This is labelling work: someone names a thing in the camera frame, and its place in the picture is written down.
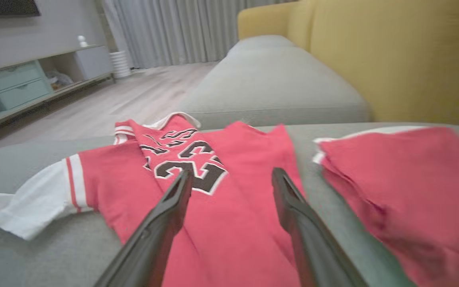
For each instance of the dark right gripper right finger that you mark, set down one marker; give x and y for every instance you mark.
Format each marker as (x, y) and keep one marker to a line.
(305, 231)

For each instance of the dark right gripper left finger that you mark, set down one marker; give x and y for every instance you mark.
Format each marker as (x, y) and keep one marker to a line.
(161, 223)

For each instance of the red jersey white sleeves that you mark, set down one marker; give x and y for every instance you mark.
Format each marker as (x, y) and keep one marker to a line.
(245, 199)

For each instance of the red shorts white trim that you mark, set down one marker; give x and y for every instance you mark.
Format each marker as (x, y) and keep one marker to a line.
(412, 191)

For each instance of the grey sofa seat cushion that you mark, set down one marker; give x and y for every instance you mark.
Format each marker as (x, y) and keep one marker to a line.
(273, 87)
(261, 42)

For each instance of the white ribbed vase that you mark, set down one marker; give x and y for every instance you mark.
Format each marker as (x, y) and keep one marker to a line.
(120, 63)

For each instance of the grey plush toy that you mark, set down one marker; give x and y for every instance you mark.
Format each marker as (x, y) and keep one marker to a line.
(59, 79)

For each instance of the grey pleated curtain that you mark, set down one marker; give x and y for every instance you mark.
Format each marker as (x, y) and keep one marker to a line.
(181, 32)

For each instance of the grey and teal TV cabinet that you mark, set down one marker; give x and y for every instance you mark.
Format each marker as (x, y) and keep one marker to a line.
(22, 85)

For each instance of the yellow sofa back cushion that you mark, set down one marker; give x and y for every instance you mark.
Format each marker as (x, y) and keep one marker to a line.
(261, 22)
(405, 59)
(301, 24)

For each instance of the small white figurine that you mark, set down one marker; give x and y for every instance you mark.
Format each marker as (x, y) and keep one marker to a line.
(82, 41)

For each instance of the black television screen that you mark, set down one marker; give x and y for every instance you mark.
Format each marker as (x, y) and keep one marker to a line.
(2, 7)

